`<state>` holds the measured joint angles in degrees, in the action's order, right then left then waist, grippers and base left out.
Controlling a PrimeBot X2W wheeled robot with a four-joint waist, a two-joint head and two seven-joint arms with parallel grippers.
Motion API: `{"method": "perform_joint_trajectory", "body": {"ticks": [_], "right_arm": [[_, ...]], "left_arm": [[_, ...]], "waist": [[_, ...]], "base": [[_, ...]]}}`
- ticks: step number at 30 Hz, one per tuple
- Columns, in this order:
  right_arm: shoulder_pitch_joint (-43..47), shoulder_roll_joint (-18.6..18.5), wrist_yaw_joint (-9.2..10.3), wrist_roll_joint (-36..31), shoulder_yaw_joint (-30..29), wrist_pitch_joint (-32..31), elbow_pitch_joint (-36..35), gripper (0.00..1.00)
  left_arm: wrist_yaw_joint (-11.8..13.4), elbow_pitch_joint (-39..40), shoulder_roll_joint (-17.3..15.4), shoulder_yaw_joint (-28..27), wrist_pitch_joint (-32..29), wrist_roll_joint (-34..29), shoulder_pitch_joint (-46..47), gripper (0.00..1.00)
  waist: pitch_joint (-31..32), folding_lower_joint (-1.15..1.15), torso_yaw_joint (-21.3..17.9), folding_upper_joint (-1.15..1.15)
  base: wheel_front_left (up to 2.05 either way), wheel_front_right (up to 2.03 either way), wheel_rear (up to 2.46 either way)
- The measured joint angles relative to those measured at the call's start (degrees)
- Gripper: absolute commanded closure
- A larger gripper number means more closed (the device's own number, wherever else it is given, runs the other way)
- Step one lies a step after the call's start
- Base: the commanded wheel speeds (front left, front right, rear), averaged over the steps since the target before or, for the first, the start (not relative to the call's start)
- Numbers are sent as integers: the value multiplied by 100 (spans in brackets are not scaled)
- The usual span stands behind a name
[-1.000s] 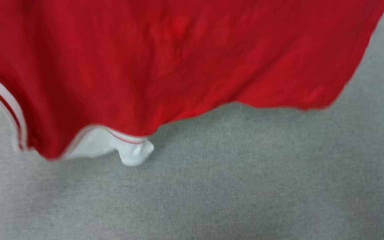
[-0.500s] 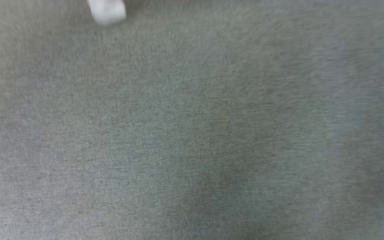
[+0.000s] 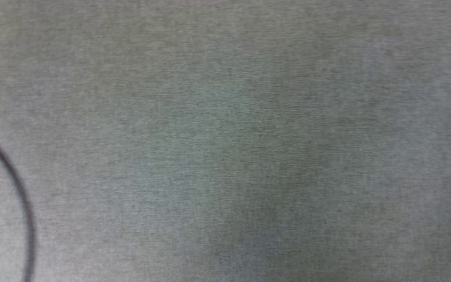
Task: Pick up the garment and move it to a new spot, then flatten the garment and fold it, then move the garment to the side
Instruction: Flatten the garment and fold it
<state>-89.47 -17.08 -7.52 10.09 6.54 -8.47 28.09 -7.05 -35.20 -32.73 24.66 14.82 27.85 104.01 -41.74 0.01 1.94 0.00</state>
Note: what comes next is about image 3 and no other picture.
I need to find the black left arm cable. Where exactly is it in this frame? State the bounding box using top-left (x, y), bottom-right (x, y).
top-left (0, 123), bottom-right (37, 282)

